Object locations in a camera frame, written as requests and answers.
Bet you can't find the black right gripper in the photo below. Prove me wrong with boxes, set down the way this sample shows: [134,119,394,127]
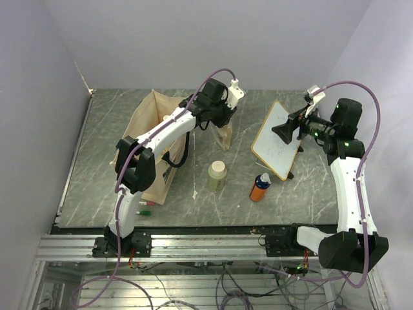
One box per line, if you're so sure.
[272,102,336,144]

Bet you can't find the amber liquid bottle white cap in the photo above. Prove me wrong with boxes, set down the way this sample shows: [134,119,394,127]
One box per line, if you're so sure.
[216,122,233,150]

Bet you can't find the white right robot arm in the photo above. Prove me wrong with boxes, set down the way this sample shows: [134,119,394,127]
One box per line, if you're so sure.
[272,98,389,273]

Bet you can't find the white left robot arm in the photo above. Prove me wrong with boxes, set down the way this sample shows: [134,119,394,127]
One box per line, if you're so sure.
[104,78,245,256]

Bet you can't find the yellow-framed small whiteboard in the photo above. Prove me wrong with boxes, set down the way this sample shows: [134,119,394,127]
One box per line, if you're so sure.
[251,101,301,181]

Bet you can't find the pale green bottle cream cap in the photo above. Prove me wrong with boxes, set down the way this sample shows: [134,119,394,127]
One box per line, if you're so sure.
[207,161,227,192]

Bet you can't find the orange blue pump bottle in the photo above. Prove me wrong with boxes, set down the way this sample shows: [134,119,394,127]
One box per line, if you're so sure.
[249,172,271,202]

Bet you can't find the red-capped white marker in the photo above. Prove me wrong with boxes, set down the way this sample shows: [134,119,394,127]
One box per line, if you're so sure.
[139,201,156,206]

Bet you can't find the green-capped white marker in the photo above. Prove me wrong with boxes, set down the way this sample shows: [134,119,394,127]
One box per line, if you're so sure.
[136,211,151,216]

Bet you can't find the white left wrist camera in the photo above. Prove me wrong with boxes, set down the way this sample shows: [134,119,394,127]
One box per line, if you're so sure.
[227,79,245,110]

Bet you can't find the aluminium mounting rail frame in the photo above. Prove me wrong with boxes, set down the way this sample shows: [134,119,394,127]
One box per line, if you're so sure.
[21,225,390,309]

